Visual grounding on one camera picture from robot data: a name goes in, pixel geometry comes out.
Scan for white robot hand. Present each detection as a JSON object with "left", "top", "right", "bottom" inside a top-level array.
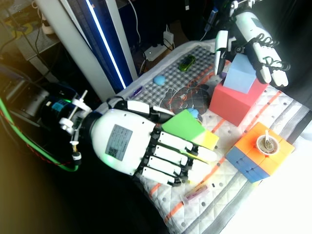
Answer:
[
  {"left": 214, "top": 10, "right": 292, "bottom": 88},
  {"left": 88, "top": 97, "right": 218, "bottom": 188}
]

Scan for blue foam cube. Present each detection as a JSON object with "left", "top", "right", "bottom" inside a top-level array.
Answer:
[{"left": 222, "top": 53, "right": 257, "bottom": 95}]

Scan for green foam cube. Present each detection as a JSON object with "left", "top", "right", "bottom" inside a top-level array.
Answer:
[{"left": 161, "top": 109, "right": 207, "bottom": 144}]

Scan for purple toy syringe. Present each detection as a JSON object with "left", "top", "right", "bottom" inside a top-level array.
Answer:
[{"left": 129, "top": 86, "right": 143, "bottom": 98}]

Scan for green toy car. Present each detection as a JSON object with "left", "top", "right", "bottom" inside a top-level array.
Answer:
[{"left": 178, "top": 55, "right": 196, "bottom": 72}]

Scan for large red foam cube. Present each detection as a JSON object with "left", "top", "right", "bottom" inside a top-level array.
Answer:
[{"left": 209, "top": 78, "right": 269, "bottom": 127}]

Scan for white column with light strip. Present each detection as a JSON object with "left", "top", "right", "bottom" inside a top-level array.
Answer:
[{"left": 36, "top": 0, "right": 138, "bottom": 102}]

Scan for white power strip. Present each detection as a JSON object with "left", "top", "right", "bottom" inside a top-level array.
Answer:
[{"left": 143, "top": 43, "right": 172, "bottom": 62}]

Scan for clear toy syringe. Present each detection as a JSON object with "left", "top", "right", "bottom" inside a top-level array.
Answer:
[{"left": 180, "top": 183, "right": 216, "bottom": 203}]

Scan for small patterned toy bowl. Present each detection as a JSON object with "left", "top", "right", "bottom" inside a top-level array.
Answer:
[{"left": 255, "top": 129, "right": 280, "bottom": 155}]

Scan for large puzzle cube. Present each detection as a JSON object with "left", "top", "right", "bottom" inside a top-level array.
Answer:
[{"left": 225, "top": 121, "right": 296, "bottom": 184}]

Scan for grey quilt with bear print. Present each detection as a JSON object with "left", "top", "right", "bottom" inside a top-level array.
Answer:
[{"left": 114, "top": 40, "right": 312, "bottom": 234}]

